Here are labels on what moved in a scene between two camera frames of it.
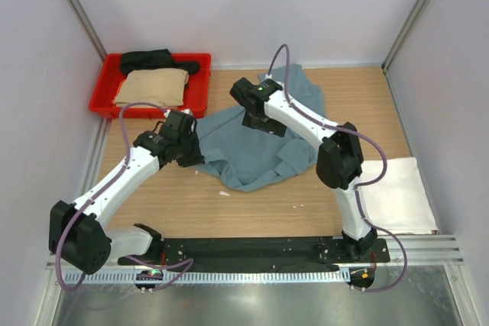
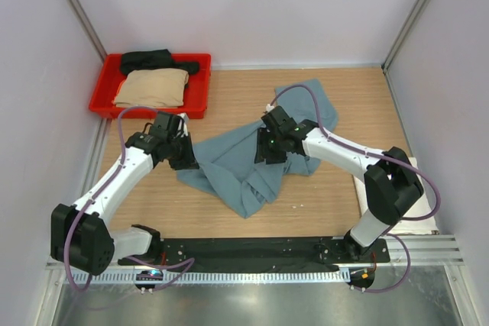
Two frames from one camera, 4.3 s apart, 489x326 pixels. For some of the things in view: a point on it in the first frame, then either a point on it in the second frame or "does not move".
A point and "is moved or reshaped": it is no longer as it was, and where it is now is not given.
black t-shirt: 158,59 does not move
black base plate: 259,252 does not move
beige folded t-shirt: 161,86 does not move
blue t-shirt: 250,159 is moved or reshaped
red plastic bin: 110,76 does not move
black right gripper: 273,127 -> 263,153
